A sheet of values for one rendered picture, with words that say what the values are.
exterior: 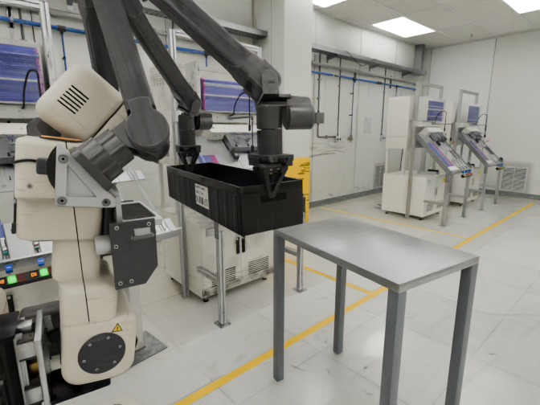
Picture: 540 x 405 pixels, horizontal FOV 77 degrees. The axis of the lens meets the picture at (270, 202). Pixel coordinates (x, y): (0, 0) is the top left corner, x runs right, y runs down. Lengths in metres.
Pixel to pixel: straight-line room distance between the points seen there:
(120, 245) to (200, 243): 1.61
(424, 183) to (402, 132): 0.79
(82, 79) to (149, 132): 0.22
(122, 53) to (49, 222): 0.39
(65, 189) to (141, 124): 0.18
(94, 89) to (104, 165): 0.21
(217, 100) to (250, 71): 1.81
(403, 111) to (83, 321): 4.87
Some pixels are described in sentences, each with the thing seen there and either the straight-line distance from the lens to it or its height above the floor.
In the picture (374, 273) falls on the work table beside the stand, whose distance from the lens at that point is 1.17.
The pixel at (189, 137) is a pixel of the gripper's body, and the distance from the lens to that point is 1.26.
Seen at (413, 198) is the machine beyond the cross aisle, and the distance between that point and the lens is 5.26.
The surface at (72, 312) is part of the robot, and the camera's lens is 0.92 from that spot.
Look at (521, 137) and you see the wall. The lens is 7.96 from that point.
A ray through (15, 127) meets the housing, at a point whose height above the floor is 1.27.
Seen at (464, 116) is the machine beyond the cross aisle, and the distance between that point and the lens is 6.62.
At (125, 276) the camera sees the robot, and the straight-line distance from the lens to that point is 0.88.
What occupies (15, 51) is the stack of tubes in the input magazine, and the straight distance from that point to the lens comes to 2.20.
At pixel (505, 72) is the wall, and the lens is 8.13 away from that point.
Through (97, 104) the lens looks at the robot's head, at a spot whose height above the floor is 1.30.
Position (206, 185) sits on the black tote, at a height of 1.11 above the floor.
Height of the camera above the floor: 1.25
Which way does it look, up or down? 12 degrees down
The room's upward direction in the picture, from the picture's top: straight up
